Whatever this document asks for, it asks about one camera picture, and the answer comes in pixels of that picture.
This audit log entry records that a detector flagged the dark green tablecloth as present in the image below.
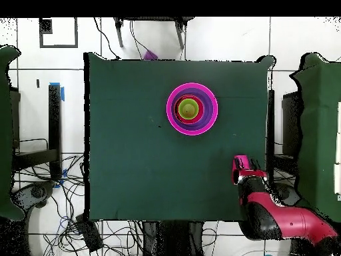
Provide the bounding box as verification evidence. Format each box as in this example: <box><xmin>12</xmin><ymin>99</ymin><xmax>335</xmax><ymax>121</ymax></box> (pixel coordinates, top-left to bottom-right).
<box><xmin>83</xmin><ymin>51</ymin><xmax>275</xmax><ymax>222</ymax></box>

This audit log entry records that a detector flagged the small pinkish red bowl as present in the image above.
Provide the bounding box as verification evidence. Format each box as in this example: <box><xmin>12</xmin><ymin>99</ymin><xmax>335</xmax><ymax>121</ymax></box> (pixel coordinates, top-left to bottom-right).
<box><xmin>173</xmin><ymin>95</ymin><xmax>204</xmax><ymax>125</ymax></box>

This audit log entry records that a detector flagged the black camera tripod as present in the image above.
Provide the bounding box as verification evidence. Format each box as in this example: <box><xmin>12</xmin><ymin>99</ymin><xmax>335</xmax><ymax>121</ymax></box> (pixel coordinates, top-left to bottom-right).
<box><xmin>113</xmin><ymin>17</ymin><xmax>195</xmax><ymax>50</ymax></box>

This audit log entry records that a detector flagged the black power brick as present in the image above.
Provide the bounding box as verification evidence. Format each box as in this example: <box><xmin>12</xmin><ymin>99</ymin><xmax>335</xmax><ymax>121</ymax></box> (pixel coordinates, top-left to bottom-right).
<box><xmin>75</xmin><ymin>214</ymin><xmax>104</xmax><ymax>253</ymax></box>

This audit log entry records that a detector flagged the dark grey pedestal leg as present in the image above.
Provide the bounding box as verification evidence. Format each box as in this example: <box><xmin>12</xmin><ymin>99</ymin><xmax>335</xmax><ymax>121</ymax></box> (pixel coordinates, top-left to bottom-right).
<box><xmin>272</xmin><ymin>182</ymin><xmax>302</xmax><ymax>207</ymax></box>
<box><xmin>11</xmin><ymin>180</ymin><xmax>56</xmax><ymax>210</ymax></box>

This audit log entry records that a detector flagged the green cup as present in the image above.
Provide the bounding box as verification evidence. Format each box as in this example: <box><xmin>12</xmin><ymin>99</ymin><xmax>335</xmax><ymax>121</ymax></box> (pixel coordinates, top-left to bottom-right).
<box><xmin>177</xmin><ymin>98</ymin><xmax>200</xmax><ymax>120</ymax></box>

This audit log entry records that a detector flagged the black square frame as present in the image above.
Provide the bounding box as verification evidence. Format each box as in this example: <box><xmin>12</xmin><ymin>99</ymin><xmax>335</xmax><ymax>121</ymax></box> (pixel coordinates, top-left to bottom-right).
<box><xmin>39</xmin><ymin>17</ymin><xmax>79</xmax><ymax>49</ymax></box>

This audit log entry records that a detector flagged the black metal stand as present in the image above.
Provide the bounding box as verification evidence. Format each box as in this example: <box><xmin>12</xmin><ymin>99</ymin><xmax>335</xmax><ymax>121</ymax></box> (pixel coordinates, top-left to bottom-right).
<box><xmin>274</xmin><ymin>90</ymin><xmax>303</xmax><ymax>174</ymax></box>
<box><xmin>11</xmin><ymin>82</ymin><xmax>65</xmax><ymax>181</ymax></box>

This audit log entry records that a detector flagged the pinkish red cup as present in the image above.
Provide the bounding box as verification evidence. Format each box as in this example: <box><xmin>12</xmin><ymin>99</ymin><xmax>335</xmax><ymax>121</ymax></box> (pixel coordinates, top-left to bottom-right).
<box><xmin>231</xmin><ymin>155</ymin><xmax>250</xmax><ymax>175</ymax></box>

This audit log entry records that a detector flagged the large pink bowl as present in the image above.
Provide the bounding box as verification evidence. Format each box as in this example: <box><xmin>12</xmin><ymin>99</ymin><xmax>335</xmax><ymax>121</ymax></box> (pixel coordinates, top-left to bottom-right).
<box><xmin>166</xmin><ymin>82</ymin><xmax>219</xmax><ymax>136</ymax></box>

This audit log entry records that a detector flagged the small purple object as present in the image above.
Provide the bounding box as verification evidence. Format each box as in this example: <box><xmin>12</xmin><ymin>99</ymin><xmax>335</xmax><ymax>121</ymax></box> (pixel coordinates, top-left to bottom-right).
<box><xmin>143</xmin><ymin>49</ymin><xmax>159</xmax><ymax>61</ymax></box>

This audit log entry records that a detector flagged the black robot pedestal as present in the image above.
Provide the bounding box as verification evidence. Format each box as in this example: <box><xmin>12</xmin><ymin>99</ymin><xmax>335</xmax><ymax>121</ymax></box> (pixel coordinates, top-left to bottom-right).
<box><xmin>141</xmin><ymin>221</ymin><xmax>206</xmax><ymax>256</ymax></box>

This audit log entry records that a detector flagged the tangle of cables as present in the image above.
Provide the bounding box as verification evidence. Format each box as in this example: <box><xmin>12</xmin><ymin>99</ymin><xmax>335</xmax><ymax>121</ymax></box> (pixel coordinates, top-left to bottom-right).
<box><xmin>11</xmin><ymin>153</ymin><xmax>145</xmax><ymax>256</ymax></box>

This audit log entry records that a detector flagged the purple bowl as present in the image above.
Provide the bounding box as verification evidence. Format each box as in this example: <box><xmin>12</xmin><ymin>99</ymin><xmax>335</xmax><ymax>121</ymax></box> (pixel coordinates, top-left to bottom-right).
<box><xmin>170</xmin><ymin>87</ymin><xmax>214</xmax><ymax>131</ymax></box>

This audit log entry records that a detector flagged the green cloth covered table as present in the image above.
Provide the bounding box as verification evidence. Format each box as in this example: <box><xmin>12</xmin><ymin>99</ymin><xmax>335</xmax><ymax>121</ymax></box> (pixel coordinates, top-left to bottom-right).
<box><xmin>0</xmin><ymin>45</ymin><xmax>25</xmax><ymax>222</ymax></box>
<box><xmin>289</xmin><ymin>52</ymin><xmax>341</xmax><ymax>223</ymax></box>

